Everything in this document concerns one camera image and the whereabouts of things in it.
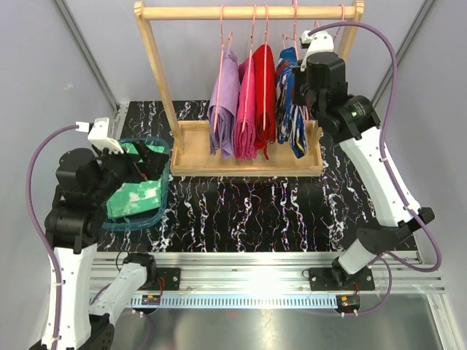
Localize pink hanger with lilac trousers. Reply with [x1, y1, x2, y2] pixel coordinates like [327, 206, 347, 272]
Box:
[213, 4, 226, 133]

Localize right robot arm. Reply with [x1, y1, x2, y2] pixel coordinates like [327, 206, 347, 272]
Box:
[293, 52, 435, 289]

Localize lilac folded trousers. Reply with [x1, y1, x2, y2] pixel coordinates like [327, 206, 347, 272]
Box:
[207, 49, 239, 158]

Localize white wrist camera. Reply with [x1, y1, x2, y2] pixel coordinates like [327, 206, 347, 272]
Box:
[75, 117, 125, 154]
[300, 31, 334, 71]

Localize pink folded trousers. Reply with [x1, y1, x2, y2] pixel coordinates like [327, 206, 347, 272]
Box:
[233, 58, 257, 160]

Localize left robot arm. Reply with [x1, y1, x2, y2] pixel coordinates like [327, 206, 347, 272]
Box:
[32, 141, 169, 349]

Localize blue patterned trousers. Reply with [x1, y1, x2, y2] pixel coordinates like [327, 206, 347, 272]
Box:
[275, 47, 307, 159]

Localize black marble pattern mat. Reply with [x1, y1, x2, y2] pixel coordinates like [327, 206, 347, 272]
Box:
[94, 98, 420, 253]

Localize wooden clothes rack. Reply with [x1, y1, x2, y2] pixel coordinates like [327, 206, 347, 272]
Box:
[134, 1, 365, 176]

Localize transparent blue plastic bin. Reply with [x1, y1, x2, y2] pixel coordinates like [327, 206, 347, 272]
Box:
[102, 137, 170, 232]

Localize pink wire hanger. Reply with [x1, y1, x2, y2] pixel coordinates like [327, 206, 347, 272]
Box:
[312, 4, 347, 37]

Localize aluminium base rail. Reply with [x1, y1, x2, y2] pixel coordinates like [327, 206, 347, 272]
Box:
[88, 250, 447, 309]

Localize green white trousers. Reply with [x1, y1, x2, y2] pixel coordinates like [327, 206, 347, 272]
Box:
[107, 163, 169, 222]

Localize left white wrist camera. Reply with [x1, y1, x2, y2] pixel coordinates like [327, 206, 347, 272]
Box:
[75, 117, 125, 154]

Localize pink hanger with blue trousers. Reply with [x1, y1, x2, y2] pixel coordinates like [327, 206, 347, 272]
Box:
[281, 0, 311, 123]

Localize pink hanger with red trousers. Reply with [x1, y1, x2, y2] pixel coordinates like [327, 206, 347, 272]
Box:
[263, 5, 269, 131]

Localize red folded trousers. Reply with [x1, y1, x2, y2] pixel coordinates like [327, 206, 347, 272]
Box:
[252, 44, 277, 160]

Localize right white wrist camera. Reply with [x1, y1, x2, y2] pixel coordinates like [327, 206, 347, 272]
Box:
[300, 31, 334, 71]

